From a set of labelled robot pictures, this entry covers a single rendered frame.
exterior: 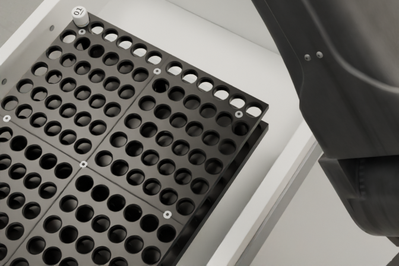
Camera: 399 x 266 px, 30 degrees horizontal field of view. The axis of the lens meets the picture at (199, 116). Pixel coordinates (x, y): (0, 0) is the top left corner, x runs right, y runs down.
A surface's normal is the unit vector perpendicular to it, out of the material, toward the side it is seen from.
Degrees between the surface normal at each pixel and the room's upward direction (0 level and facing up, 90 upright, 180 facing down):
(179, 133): 0
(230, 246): 0
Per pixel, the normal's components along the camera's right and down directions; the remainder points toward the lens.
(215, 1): -0.55, 0.74
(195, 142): -0.07, -0.50
